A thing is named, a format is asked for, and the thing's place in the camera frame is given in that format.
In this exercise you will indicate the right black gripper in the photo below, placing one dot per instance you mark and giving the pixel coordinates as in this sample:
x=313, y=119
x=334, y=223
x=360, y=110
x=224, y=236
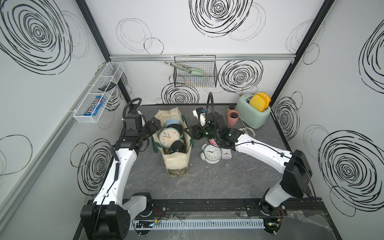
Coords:
x=196, y=129

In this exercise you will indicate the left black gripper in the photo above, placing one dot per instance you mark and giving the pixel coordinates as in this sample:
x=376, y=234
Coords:
x=156, y=125

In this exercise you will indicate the small black twin bell clock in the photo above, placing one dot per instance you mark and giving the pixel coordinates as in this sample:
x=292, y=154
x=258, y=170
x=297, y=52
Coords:
x=177, y=147

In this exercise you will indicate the green round alarm clock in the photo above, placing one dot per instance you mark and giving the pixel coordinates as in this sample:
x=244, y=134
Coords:
x=168, y=136

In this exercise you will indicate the pale blue square clock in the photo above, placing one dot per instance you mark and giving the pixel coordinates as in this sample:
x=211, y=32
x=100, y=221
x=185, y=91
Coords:
x=170, y=122

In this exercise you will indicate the cream canvas tote bag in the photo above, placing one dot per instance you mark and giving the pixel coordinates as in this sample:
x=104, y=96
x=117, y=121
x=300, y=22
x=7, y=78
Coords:
x=176, y=164

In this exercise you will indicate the small white square clock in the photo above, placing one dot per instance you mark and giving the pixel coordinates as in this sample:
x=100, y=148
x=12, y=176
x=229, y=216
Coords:
x=226, y=154

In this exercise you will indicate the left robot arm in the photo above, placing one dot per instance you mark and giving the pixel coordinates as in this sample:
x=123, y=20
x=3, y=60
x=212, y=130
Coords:
x=108, y=217

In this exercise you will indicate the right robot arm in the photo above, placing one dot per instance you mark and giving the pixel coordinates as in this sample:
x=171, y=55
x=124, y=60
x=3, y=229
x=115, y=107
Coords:
x=293, y=166

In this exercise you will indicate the pink round alarm clock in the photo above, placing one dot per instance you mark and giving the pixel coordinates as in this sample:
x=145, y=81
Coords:
x=212, y=142

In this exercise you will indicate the white twin bell clock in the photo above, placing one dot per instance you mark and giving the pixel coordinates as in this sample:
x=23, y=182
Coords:
x=210, y=154

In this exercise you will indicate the pink cup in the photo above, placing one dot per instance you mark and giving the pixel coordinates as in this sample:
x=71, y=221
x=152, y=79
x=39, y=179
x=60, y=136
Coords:
x=232, y=117

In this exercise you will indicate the blue candy packet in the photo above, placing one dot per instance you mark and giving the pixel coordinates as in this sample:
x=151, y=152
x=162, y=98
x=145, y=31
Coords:
x=95, y=106

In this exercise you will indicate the black remote control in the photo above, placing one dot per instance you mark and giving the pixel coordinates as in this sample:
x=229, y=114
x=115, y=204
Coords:
x=107, y=87

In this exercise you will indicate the green kitchen tongs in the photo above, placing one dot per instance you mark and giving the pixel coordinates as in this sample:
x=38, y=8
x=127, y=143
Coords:
x=193, y=71

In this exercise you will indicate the mint green toaster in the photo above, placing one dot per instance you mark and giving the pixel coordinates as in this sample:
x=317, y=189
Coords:
x=249, y=114

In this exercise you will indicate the yellow toast slice front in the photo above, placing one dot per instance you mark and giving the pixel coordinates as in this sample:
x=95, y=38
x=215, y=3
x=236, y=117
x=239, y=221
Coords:
x=259, y=102

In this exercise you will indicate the yellow toast slice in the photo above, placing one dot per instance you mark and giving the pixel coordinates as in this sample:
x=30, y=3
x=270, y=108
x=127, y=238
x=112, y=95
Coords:
x=264, y=95
x=259, y=102

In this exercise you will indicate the yellow toast slice back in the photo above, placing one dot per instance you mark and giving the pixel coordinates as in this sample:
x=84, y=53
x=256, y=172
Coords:
x=264, y=95

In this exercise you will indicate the white wire wall shelf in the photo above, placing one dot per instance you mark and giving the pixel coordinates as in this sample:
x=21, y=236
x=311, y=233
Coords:
x=109, y=72

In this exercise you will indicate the black wire basket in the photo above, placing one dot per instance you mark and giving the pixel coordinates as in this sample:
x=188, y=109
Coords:
x=207, y=63

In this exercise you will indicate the white cable duct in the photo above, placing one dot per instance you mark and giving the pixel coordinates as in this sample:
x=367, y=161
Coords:
x=213, y=224

